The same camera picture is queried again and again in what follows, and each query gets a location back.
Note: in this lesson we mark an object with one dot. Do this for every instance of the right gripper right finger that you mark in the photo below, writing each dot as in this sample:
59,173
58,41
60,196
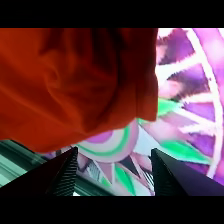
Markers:
180,176

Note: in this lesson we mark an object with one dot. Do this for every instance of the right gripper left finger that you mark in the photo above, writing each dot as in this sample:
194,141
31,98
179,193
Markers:
50,176

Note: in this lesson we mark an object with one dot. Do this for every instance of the red T-shirt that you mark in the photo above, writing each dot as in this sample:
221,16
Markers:
66,83

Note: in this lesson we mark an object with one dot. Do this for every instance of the silver frame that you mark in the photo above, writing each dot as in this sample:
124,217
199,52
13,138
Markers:
13,160

